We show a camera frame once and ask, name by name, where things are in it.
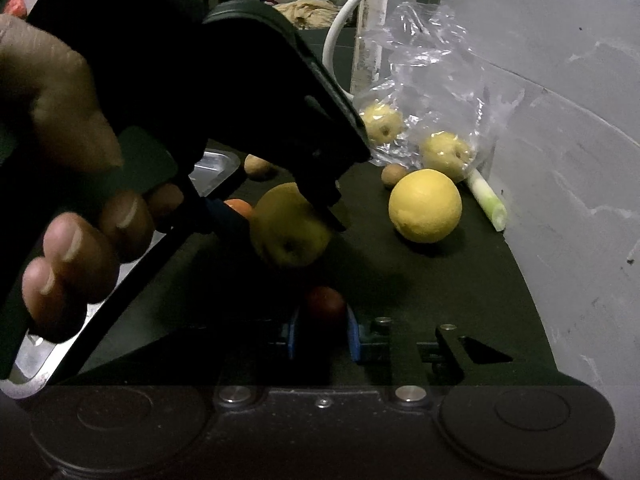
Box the white cable loop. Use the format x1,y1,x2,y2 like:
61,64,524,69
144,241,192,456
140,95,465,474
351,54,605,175
321,0,402,101

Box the orange tangerine on table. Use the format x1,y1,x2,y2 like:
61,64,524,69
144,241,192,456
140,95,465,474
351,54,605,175
224,198,254,220

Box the left pear in bag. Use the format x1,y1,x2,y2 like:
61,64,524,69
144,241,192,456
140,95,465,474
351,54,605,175
360,102,405,145

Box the pear in bag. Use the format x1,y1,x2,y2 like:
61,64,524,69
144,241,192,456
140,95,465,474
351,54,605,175
360,102,405,145
420,131,475,182

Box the clear plastic bag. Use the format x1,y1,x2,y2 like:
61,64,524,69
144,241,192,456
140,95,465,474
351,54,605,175
354,2,524,180

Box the right pear in bag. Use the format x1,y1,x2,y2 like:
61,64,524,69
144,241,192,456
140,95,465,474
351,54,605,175
420,131,475,182

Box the crumpled beige cloth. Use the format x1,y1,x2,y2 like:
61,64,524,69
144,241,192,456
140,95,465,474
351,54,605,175
274,0,340,30

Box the green onion stalk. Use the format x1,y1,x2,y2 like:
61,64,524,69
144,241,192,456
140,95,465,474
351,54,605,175
466,169,508,232

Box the person's left hand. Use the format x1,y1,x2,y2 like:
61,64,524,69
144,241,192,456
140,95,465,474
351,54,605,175
0,13,187,323

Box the small brown round fruit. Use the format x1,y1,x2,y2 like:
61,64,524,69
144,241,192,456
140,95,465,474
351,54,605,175
381,164,409,188

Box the silver metal tray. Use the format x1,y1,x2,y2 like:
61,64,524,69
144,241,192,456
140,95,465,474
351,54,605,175
1,150,241,400

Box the small red fruit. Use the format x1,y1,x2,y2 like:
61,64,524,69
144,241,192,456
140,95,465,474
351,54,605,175
310,287,345,313

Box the small brown kiwi fruit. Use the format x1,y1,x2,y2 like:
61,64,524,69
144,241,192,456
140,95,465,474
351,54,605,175
244,154,272,177

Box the yellow lemon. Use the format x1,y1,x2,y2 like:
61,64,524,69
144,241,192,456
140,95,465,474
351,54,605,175
388,169,462,243

